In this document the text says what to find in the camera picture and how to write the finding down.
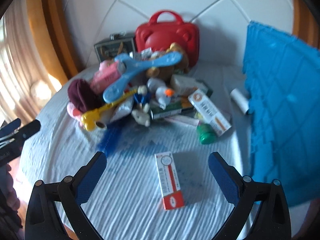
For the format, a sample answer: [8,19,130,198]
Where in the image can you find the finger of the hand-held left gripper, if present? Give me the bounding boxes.
[14,119,41,141]
[0,119,21,138]

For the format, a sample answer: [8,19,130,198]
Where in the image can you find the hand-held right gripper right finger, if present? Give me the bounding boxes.
[208,151,292,240]

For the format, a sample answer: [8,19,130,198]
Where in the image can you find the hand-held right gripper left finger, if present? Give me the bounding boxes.
[25,151,108,240]

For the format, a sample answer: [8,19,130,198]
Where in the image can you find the red white medicine box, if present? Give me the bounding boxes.
[154,152,185,210]

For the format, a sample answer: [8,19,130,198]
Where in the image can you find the blue plastic crate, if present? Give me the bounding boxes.
[241,20,320,207]

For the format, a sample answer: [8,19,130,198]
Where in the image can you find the pink tissue pack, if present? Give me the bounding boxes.
[90,61,125,94]

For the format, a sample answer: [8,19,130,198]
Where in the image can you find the white plush with orange nose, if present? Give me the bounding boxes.
[147,77,177,105]

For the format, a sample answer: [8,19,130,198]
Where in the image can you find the blue plastic hanger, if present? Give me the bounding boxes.
[103,51,182,103]

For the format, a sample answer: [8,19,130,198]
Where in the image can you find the person's left hand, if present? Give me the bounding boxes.
[0,164,20,210]

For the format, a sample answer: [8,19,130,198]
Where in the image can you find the blue bristle brush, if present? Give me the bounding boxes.
[97,125,123,155]

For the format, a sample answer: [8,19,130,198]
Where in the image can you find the green plastic bottle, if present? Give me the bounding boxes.
[196,124,216,145]

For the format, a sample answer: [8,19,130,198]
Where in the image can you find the pink plush toy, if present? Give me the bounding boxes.
[67,102,87,127]

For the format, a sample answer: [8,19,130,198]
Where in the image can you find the yellow plastic toy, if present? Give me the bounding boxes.
[80,89,138,132]

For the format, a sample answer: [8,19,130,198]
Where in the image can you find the beige curtain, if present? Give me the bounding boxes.
[0,5,63,130]

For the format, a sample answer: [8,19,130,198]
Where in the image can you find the maroon sock ball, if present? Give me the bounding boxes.
[67,79,103,112]

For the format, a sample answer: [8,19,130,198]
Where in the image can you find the long orange white box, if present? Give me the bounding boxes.
[188,89,232,137]

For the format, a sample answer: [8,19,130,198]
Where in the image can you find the white snack packet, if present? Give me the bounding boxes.
[110,97,134,123]

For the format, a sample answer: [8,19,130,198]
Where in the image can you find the white paper roll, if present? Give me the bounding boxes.
[230,88,250,115]

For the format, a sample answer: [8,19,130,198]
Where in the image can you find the small rabbit plush doll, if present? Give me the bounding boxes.
[131,85,152,127]

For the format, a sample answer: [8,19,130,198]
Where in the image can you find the white green box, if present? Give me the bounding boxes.
[170,74,213,98]

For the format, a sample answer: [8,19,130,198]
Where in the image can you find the dark tin box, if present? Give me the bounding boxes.
[94,32,137,62]

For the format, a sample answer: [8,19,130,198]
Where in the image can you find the brown teddy bear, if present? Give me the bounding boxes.
[146,42,190,80]

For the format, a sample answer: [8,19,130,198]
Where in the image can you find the white foil packet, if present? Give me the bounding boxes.
[139,47,165,60]

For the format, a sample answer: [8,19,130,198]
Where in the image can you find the red bear suitcase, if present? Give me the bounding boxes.
[135,10,200,68]

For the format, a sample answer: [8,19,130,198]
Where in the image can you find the wooden door frame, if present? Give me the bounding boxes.
[292,0,316,47]
[26,0,80,80]

